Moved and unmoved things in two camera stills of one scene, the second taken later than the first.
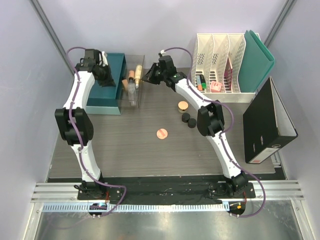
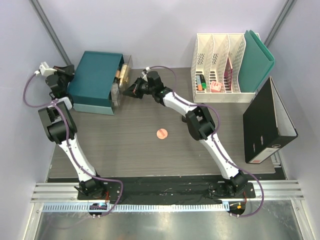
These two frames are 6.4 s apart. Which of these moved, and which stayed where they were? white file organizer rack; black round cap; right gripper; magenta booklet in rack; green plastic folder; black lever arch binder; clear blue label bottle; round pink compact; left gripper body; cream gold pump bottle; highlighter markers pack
Moved: cream gold pump bottle; right gripper; left gripper body; clear blue label bottle
Stayed: black round cap; black lever arch binder; white file organizer rack; highlighter markers pack; green plastic folder; magenta booklet in rack; round pink compact
